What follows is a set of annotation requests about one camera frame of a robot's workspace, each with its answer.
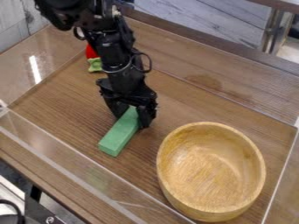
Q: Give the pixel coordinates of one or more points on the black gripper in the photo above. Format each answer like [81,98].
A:
[125,89]

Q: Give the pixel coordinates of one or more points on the green rectangular block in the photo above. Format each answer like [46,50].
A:
[120,135]

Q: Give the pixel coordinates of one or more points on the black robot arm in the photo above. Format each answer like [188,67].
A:
[98,23]

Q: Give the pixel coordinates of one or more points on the brown wooden bowl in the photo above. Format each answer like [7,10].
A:
[212,171]

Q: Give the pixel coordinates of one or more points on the red toy strawberry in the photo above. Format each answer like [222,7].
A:
[94,60]

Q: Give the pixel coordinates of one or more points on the metal table leg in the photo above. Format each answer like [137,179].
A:
[272,30]

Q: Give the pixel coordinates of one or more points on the clear acrylic front wall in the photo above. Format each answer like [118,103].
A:
[88,188]

